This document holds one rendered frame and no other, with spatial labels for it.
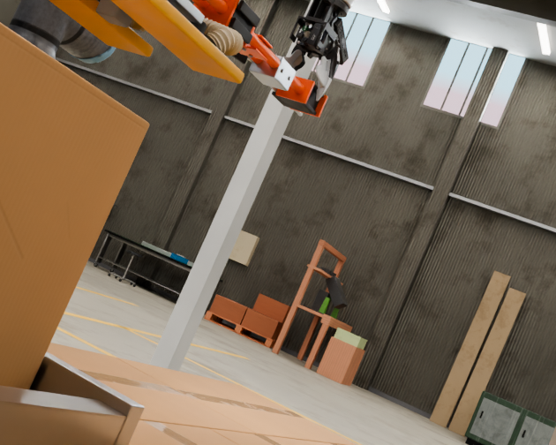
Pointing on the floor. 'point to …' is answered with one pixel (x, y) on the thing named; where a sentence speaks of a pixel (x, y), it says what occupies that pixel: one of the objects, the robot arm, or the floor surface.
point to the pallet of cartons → (251, 317)
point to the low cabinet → (507, 424)
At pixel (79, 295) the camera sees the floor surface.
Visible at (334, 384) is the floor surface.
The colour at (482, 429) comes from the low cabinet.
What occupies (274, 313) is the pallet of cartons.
